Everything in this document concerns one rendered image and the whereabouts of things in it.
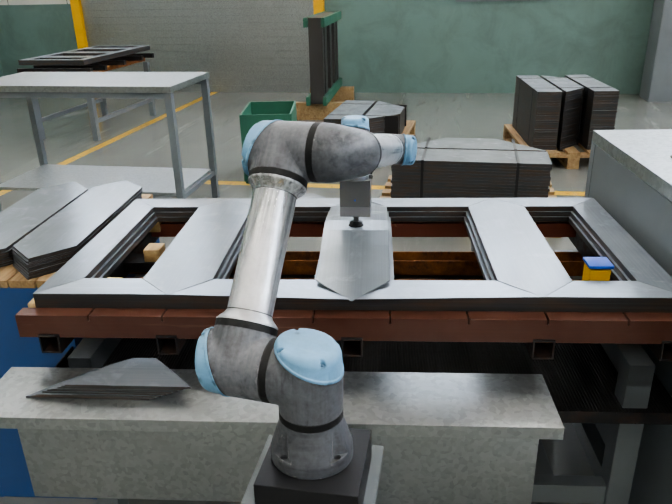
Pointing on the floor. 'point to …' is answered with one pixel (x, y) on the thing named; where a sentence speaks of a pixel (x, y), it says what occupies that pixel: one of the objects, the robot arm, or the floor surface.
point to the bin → (254, 111)
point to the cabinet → (658, 55)
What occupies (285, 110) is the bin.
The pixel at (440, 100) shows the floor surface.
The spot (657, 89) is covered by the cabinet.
